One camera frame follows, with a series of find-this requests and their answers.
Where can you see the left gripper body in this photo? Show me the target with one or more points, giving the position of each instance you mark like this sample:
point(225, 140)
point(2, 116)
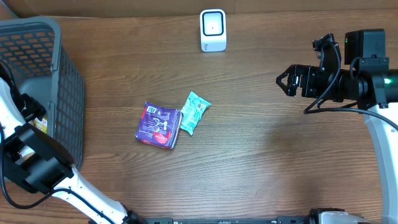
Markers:
point(30, 107)

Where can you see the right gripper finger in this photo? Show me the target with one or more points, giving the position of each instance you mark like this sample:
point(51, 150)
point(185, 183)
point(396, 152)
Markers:
point(285, 74)
point(288, 89)

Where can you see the grey plastic mesh basket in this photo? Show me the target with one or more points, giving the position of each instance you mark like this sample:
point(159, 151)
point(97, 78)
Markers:
point(32, 49)

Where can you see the white barcode scanner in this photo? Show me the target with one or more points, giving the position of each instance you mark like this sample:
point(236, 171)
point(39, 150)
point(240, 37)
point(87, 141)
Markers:
point(213, 36)

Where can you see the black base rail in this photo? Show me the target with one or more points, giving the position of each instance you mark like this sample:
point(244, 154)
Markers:
point(308, 219)

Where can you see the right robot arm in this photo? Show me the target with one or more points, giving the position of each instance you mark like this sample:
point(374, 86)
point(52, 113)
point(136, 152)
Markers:
point(360, 81)

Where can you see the purple sanitary pad pack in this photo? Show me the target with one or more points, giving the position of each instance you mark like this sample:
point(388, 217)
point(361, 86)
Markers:
point(159, 126)

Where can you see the teal wet wipes packet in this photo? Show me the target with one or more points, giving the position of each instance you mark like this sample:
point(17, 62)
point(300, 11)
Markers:
point(193, 110)

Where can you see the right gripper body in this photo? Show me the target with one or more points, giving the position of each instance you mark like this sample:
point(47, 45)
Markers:
point(314, 83)

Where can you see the yellow green sachet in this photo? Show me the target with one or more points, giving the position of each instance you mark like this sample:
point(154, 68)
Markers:
point(41, 124)

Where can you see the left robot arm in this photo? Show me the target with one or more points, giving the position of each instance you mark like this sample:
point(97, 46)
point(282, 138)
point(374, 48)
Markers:
point(38, 163)

